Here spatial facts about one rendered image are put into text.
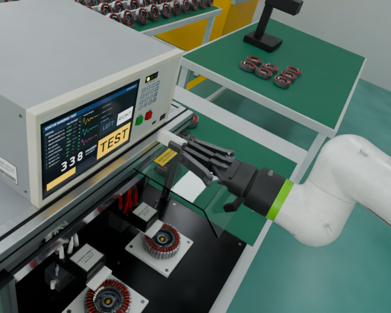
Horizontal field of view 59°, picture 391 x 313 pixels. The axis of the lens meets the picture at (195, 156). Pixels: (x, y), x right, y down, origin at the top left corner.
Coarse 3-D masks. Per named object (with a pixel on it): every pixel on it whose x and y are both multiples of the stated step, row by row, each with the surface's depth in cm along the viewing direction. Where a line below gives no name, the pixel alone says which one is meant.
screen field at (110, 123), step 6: (132, 108) 75; (120, 114) 72; (126, 114) 74; (108, 120) 69; (114, 120) 71; (120, 120) 73; (102, 126) 68; (108, 126) 70; (114, 126) 72; (102, 132) 69
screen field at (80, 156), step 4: (80, 152) 66; (72, 156) 64; (76, 156) 65; (80, 156) 67; (68, 160) 64; (72, 160) 65; (76, 160) 66; (80, 160) 67; (60, 164) 62; (64, 164) 63; (68, 164) 64; (72, 164) 65; (60, 168) 63; (64, 168) 64; (60, 172) 63
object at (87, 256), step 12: (84, 252) 80; (96, 252) 81; (60, 264) 80; (72, 264) 78; (84, 264) 78; (96, 264) 79; (84, 276) 78; (96, 276) 81; (108, 276) 82; (96, 288) 79
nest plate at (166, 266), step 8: (136, 240) 103; (168, 240) 106; (184, 240) 108; (128, 248) 100; (136, 248) 101; (184, 248) 105; (136, 256) 100; (144, 256) 100; (152, 256) 100; (176, 256) 102; (152, 264) 98; (160, 264) 99; (168, 264) 100; (176, 264) 100; (160, 272) 98; (168, 272) 98
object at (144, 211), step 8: (128, 200) 105; (112, 208) 102; (120, 208) 102; (136, 208) 101; (144, 208) 102; (152, 208) 103; (120, 216) 102; (128, 216) 101; (136, 216) 99; (144, 216) 99; (152, 216) 100; (136, 224) 100; (144, 224) 99; (152, 224) 102; (160, 224) 104; (144, 232) 100; (152, 232) 101
